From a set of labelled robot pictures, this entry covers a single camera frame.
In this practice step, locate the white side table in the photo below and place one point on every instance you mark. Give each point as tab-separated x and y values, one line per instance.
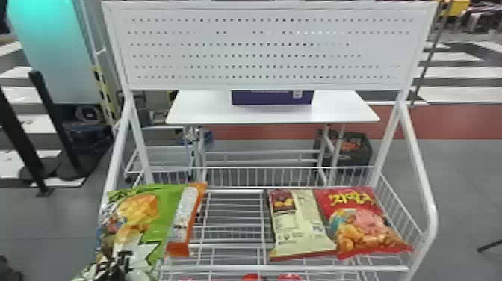
270	112

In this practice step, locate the blue box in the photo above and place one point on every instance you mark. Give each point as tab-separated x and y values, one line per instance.
270	97

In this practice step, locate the beige snack packet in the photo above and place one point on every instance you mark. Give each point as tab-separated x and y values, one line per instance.
298	227

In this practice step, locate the black tool box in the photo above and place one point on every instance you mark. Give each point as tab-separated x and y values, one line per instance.
351	149

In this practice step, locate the orange snack packet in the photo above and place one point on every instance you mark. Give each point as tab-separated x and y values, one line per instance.
184	219

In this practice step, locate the red snack packet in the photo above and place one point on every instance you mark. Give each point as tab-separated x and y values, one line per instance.
359	225

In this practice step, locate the green snack packet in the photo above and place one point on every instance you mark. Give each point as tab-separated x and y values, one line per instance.
137	223

